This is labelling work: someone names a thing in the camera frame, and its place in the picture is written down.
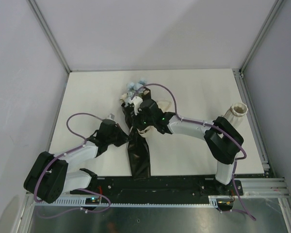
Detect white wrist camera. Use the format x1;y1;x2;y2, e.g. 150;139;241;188
129;96;143;115
105;114;115;121

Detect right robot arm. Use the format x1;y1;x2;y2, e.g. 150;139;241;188
128;97;244;195

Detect blue and pink flower bouquet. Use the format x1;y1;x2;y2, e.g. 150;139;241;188
120;78;147;104

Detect white ribbed vase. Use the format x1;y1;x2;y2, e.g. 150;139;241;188
224;102;248;128

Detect aluminium frame rails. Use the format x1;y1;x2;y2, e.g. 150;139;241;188
28;69;291;233

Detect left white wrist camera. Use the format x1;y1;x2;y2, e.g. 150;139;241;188
105;114;115;121

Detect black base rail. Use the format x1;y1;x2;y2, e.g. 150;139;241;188
87;173;244;204

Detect cream ribbon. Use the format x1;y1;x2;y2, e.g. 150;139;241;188
138;100;172;138

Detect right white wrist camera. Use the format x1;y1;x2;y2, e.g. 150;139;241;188
129;96;143;115

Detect black wrapping paper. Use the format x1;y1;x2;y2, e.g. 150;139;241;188
120;93;151;180

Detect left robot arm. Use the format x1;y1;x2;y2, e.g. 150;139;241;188
24;119;131;203

